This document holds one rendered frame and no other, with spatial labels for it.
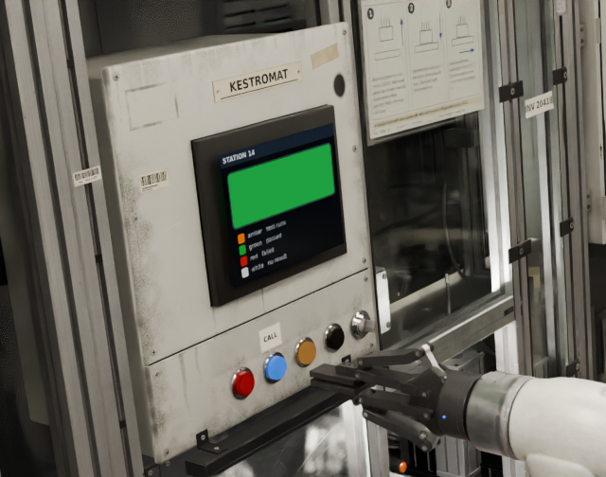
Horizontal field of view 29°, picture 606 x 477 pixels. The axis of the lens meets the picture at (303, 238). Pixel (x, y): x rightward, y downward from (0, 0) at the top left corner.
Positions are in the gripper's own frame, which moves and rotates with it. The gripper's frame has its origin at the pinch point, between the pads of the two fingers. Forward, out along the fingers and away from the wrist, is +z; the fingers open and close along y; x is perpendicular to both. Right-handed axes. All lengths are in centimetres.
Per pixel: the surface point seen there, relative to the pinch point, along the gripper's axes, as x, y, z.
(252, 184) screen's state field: 2.9, 24.3, 8.3
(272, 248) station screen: 0.6, 15.8, 8.3
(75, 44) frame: 24, 44, 12
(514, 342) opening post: -60, -17, 12
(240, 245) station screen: 6.1, 17.5, 8.3
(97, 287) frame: 25.3, 17.5, 11.6
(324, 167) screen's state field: -10.6, 23.5, 8.3
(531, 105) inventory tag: -69, 22, 12
